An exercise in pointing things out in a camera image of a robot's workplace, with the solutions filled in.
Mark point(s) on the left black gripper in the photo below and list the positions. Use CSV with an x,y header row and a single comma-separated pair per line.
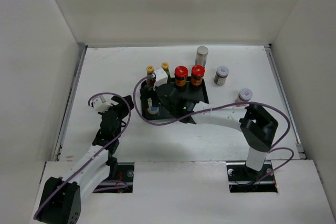
x,y
122,107

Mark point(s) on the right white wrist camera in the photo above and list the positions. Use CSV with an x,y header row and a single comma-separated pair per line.
x,y
161,78

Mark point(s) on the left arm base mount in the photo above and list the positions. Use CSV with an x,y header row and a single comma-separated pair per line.
x,y
120,179

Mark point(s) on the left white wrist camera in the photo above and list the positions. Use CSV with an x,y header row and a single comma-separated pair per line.
x,y
99,103

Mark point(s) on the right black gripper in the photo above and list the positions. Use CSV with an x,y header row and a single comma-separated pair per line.
x,y
146,93

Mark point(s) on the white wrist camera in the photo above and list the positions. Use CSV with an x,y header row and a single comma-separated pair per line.
x,y
161,78
99,103

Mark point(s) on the silver-lid white jar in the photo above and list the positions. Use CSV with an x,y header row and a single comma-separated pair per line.
x,y
152,110

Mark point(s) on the green-label sauce bottle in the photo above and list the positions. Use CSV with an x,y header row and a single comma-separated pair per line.
x,y
165,67

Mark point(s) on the red-label sauce bottle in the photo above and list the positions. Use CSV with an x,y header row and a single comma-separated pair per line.
x,y
150,76

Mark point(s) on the red-lid dark sauce jar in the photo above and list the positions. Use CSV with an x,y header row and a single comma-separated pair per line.
x,y
197,75

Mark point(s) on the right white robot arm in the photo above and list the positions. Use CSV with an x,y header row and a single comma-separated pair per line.
x,y
257,125

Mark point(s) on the grey-lid jar front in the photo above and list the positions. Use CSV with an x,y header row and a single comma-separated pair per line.
x,y
244,95

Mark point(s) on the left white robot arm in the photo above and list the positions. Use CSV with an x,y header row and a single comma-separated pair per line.
x,y
62,196

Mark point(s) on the tall silver-capped white bottle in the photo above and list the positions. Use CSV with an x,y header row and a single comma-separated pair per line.
x,y
201,56

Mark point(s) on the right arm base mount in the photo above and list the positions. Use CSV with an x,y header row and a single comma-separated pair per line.
x,y
242,179

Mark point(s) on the grey-lid jar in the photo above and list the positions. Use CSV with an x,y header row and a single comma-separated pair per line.
x,y
244,95
221,75

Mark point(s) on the grey-lid jar rear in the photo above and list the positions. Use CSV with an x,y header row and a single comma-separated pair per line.
x,y
221,75

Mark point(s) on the black plastic tray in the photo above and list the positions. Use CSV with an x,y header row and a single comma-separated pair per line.
x,y
200,95

